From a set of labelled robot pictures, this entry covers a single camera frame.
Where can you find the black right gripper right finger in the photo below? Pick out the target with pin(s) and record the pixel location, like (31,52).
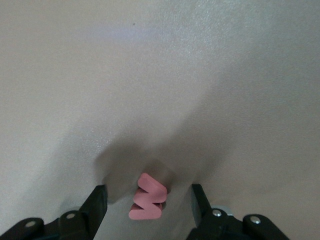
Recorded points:
(215,225)

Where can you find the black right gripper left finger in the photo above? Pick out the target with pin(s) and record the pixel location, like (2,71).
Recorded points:
(82,222)

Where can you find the pinkish red lowercase letter w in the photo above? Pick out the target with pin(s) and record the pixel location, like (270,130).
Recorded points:
(150,192)

